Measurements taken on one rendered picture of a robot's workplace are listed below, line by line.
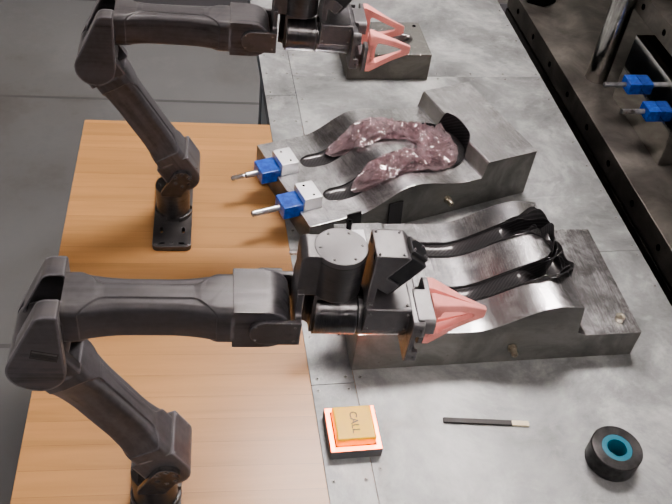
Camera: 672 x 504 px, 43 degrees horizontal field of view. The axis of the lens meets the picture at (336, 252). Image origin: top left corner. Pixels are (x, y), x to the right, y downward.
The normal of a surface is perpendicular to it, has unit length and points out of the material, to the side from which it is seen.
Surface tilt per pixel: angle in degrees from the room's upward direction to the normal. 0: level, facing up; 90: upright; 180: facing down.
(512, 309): 28
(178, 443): 60
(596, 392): 0
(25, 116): 0
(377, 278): 90
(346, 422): 0
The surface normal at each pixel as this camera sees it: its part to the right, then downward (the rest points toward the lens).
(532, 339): 0.15, 0.70
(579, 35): 0.10, -0.71
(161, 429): 0.91, -0.35
